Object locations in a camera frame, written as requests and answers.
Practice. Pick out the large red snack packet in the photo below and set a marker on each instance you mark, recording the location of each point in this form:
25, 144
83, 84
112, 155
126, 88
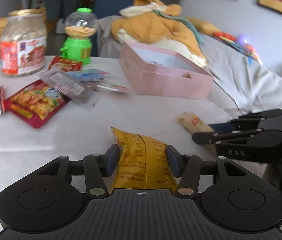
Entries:
35, 102

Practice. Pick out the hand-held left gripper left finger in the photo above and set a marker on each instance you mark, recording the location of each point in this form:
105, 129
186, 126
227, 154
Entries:
112, 155

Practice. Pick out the yellow cushion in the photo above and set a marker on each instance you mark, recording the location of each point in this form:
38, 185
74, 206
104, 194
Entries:
203, 26

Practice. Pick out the yellow snack packet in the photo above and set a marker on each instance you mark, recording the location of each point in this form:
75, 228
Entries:
141, 160

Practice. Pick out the beige snack bar packet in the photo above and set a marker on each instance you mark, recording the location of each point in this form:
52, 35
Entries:
193, 123

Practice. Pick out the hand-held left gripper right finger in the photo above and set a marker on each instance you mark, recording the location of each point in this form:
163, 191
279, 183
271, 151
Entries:
172, 158

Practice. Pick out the green candy dispenser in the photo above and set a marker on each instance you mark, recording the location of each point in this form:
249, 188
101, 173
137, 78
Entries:
77, 47

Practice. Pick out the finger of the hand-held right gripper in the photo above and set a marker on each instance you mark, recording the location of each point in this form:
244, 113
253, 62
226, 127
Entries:
221, 127
206, 137

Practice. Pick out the large clear jar red label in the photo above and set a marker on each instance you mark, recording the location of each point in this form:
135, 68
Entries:
23, 47

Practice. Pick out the small red snack packet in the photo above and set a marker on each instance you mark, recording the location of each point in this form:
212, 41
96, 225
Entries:
66, 64

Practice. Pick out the orange padded jacket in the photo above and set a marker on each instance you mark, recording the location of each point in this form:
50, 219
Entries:
153, 27

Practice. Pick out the dark blue cabinet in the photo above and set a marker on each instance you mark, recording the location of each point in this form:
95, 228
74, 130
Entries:
113, 5

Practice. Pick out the clear packet with pink stripe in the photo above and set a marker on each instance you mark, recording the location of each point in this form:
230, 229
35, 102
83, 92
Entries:
113, 88

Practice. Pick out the pink cardboard box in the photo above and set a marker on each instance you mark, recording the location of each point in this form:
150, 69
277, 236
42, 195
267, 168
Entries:
171, 82

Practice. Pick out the white tablecloth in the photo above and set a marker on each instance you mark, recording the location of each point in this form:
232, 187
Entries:
81, 135

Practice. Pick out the light blue cartoon snack packet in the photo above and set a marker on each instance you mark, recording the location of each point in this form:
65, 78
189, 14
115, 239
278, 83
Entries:
91, 75

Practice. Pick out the dark hanging garment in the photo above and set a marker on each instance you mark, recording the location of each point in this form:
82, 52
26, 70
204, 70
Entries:
61, 0

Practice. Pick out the grey clear snack packet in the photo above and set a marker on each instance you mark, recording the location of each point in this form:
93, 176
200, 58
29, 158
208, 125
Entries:
66, 87

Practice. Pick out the pile of colourful toys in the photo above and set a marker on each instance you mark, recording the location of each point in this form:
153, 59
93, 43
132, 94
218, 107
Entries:
241, 45

